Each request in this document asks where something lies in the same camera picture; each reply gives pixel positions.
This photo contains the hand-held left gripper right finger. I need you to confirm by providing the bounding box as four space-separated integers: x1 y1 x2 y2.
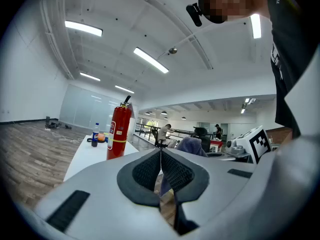
161 148 258 235

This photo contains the black office chair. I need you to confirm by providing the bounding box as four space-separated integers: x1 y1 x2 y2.
151 128 169 149
192 126 212 154

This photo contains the person in dark shirt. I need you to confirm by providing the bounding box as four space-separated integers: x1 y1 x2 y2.
264 0 316 139

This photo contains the dark soda bottle blue cap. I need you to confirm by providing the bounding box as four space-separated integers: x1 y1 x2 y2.
91 122 100 148

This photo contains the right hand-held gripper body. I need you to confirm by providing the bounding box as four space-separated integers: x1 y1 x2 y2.
225 125 273 165

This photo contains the black cable bundle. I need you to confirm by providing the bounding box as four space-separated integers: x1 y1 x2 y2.
44 116 73 130

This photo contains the red fire extinguisher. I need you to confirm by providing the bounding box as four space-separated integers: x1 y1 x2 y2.
106 95 133 161

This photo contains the black head camera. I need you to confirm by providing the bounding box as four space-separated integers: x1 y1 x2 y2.
185 2 204 27

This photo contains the black railing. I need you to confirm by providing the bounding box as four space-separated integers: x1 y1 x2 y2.
134 122 216 141

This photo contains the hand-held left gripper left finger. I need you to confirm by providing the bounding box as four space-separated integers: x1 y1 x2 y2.
33 148 181 240

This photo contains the ceiling light strip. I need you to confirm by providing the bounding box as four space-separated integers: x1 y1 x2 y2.
64 20 104 37
133 46 170 74
79 71 102 82
250 13 262 40
114 84 135 94

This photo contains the grey blue wiping cloth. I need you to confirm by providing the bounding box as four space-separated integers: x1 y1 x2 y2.
159 136 208 197

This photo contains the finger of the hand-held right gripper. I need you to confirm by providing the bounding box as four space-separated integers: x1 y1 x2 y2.
206 151 252 163

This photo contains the person's head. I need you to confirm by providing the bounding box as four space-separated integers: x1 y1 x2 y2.
197 0 271 24

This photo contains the white power strip cable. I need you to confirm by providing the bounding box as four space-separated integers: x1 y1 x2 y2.
44 127 85 144

